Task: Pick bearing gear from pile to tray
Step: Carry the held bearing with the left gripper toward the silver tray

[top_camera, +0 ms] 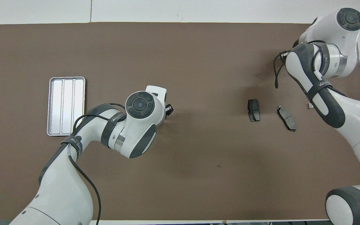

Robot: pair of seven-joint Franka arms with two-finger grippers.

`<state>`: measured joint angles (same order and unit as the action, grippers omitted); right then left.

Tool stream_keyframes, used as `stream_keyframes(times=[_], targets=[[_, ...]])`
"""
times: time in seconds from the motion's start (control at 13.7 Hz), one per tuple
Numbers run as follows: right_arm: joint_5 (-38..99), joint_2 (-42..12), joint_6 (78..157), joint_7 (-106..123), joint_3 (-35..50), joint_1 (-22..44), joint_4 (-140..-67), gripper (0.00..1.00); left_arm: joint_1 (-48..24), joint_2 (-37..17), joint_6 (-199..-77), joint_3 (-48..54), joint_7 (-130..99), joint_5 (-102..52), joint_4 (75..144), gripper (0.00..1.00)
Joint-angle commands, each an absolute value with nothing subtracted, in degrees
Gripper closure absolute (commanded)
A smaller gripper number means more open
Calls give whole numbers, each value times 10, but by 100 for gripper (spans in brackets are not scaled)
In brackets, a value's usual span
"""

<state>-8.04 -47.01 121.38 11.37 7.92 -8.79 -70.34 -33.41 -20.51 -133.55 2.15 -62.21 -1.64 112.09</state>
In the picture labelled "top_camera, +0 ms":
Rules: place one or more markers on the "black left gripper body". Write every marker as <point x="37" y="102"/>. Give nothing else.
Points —
<point x="169" y="110"/>

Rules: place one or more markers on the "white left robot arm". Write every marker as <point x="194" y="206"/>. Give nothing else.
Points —
<point x="61" y="187"/>

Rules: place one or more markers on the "silver metal tray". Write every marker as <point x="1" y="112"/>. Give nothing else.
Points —
<point x="66" y="106"/>

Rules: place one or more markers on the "brown table mat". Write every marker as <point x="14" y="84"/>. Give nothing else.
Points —
<point x="198" y="175"/>

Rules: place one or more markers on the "rectangular dark grey brake pad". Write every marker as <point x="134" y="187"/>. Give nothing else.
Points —
<point x="254" y="110"/>

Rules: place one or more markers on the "curved dark grey brake pad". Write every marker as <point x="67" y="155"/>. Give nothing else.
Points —
<point x="287" y="118"/>

